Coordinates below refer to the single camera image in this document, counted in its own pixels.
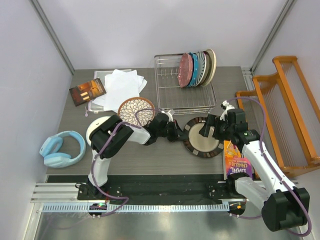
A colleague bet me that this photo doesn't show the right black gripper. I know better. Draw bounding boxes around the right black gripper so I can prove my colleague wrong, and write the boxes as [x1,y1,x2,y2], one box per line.
[199,114,235,142]

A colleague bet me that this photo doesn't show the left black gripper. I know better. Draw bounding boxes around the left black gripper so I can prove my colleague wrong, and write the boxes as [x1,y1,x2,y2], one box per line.
[156,119,188,142]

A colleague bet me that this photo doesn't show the black rimmed beige plate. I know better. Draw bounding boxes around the black rimmed beige plate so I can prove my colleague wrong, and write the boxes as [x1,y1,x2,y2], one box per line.
[182,117,224,158]

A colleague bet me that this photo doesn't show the pink polka dot plate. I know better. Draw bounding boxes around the pink polka dot plate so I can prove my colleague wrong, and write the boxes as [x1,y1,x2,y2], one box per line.
[178,53,194,88]

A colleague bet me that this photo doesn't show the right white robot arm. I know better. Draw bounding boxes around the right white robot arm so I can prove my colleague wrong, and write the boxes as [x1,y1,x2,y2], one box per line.
[199,108,312,236]

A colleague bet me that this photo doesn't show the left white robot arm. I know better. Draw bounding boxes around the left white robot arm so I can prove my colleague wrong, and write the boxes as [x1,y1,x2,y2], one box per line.
[86,112,188,200]

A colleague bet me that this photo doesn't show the orange wooden rack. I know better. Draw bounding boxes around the orange wooden rack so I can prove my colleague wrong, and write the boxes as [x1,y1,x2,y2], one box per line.
[235,55,320,178]

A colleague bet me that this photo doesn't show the brown floral pattern plate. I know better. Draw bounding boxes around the brown floral pattern plate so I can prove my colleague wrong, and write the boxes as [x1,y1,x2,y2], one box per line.
[117,97,156,127]

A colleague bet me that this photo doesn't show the orange Roald Dahl book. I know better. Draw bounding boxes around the orange Roald Dahl book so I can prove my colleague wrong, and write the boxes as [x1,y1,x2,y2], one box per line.
[223,140,253,180]

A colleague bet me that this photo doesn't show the cream plate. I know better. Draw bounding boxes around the cream plate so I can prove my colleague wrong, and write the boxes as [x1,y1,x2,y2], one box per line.
[201,48,217,87]

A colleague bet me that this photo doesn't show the teal polka dot plate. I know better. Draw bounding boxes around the teal polka dot plate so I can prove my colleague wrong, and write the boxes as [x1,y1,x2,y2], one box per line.
[187,52,199,87]

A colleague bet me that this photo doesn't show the grey striped plate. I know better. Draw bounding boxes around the grey striped plate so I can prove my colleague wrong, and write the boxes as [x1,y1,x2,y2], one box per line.
[195,51,207,87]

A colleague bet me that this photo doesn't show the white cloth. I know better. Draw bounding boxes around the white cloth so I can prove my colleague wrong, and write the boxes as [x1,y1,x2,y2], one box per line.
[92,68,148,112]

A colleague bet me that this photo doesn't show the white watermelon pattern plate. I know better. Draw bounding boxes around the white watermelon pattern plate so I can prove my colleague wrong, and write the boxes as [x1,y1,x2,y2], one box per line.
[85,116,110,146]

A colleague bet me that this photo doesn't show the mesh zipper pouch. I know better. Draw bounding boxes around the mesh zipper pouch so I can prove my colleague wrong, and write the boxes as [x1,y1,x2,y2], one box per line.
[84,69,133,118]

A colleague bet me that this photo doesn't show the dark brown book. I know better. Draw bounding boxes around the dark brown book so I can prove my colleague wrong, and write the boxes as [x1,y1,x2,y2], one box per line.
[69,78,107,107]

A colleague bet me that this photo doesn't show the light blue headphones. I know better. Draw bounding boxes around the light blue headphones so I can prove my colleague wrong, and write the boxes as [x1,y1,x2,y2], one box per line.
[38,130,87,169]

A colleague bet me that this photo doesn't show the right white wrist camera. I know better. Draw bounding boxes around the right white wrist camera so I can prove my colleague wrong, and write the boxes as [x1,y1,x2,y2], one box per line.
[220,100,235,122]

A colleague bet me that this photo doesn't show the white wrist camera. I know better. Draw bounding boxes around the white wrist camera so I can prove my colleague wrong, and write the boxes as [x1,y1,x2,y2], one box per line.
[161,109,175,122]
[220,100,235,122]

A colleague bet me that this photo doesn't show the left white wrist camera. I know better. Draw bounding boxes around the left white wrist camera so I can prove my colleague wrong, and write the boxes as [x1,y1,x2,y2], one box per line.
[161,109,175,122]

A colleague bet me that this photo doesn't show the metal wire dish rack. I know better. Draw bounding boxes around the metal wire dish rack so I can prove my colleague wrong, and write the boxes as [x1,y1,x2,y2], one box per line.
[154,53,217,115]

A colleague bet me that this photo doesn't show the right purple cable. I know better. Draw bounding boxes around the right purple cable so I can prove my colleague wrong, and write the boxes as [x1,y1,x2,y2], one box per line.
[224,97,313,237]

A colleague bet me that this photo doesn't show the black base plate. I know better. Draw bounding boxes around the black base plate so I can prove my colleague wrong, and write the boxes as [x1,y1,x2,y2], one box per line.
[48,174,244,206]

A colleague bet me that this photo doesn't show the slotted cable duct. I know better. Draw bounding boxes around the slotted cable duct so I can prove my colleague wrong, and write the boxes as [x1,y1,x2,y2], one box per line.
[42,202,230,213]

